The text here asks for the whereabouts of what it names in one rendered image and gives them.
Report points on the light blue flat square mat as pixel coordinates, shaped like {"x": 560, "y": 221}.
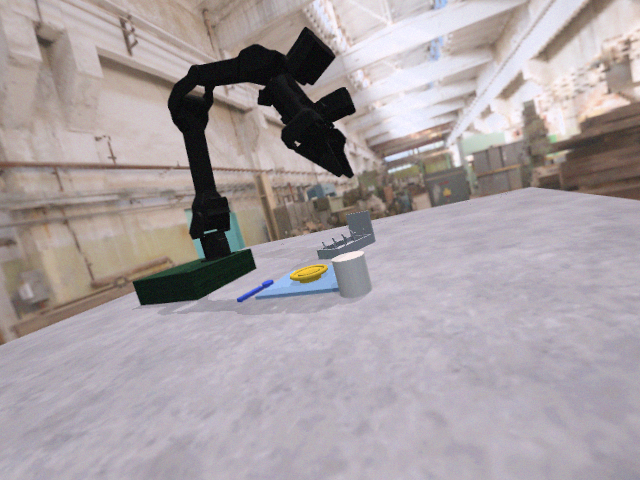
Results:
{"x": 285, "y": 287}

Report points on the yellow plate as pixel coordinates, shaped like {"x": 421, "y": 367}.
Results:
{"x": 309, "y": 274}

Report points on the grey cylinder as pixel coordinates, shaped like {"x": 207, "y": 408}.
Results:
{"x": 352, "y": 274}

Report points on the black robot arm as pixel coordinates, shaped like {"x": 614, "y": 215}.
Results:
{"x": 305, "y": 62}

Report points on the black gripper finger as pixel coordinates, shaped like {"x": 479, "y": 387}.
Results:
{"x": 316, "y": 149}
{"x": 338, "y": 150}

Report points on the blue spoon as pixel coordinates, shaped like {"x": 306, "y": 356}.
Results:
{"x": 265, "y": 284}

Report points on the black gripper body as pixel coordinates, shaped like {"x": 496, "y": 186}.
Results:
{"x": 301, "y": 121}

